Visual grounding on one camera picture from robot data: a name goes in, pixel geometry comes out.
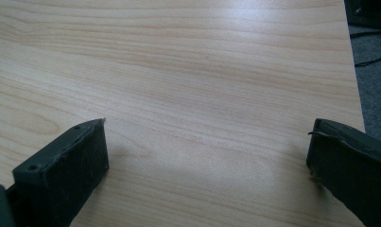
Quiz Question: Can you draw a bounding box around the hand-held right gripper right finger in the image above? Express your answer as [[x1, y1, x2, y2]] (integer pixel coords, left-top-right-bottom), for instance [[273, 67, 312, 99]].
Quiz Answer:
[[305, 117, 381, 227]]

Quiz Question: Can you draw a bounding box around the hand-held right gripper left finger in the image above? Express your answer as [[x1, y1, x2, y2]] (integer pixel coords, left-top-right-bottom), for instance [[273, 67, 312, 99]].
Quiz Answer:
[[5, 117, 110, 227]]

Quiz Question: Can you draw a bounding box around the black stand base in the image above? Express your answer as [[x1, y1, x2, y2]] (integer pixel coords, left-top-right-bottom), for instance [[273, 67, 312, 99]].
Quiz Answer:
[[343, 0, 381, 31]]

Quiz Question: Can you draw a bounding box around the black cable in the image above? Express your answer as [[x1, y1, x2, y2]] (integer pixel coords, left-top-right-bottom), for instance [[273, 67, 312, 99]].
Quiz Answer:
[[349, 30, 381, 68]]

